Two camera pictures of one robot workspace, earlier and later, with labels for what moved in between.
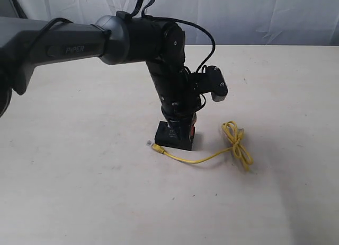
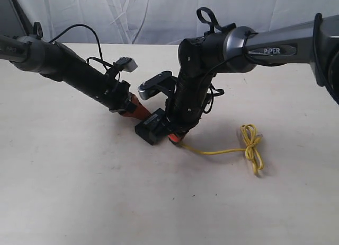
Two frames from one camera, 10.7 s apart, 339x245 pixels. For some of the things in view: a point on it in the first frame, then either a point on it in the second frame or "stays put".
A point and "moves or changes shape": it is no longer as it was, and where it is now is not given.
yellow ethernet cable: [235, 135] → [249, 134]
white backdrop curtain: [234, 17] stays put
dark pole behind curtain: [19, 11] stays put
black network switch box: [178, 137] moves or changes shape
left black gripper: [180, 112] → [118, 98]
